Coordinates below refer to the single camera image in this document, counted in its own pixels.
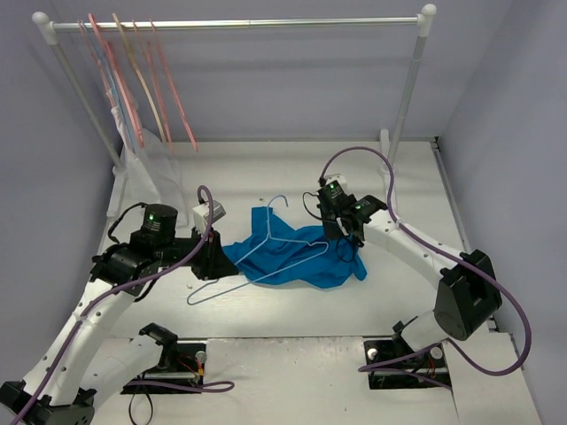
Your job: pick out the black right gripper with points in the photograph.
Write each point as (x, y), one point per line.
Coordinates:
(336, 233)

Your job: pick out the white mesh garment bag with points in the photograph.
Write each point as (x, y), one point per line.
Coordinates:
(153, 172)

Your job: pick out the white clothes rack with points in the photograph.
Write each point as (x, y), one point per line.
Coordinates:
(423, 20)

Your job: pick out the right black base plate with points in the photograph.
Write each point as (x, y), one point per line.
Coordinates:
(404, 370)

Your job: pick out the red hanger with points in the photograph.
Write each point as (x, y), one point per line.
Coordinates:
(156, 47)

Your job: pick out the pink hanger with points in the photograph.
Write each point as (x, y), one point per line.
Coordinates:
(125, 97)

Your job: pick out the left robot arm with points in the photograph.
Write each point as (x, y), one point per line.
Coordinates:
(67, 386)

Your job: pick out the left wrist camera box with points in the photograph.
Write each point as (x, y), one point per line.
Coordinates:
(202, 215)

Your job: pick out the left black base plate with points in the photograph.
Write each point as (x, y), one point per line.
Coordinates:
(182, 362)

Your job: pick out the blue t shirt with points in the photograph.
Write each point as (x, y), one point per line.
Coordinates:
(276, 253)

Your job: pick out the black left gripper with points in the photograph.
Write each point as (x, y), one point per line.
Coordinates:
(206, 258)

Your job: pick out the beige hanger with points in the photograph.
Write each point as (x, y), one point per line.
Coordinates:
(153, 93)

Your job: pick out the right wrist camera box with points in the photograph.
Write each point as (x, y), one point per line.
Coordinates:
(330, 178)

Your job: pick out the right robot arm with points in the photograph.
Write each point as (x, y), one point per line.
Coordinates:
(464, 300)

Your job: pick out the blue hanger on rack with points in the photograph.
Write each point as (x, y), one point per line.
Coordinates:
(109, 84)

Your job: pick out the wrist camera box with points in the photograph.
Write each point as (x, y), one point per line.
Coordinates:
(202, 215)
(330, 178)

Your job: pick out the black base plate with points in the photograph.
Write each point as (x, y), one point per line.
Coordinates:
(404, 370)
(182, 362)

